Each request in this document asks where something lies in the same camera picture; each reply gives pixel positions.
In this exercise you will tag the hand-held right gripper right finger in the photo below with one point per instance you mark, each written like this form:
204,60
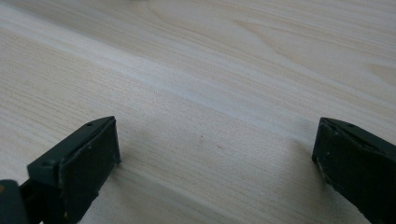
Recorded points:
358,161

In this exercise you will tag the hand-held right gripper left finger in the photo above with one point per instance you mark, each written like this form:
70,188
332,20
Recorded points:
81,161

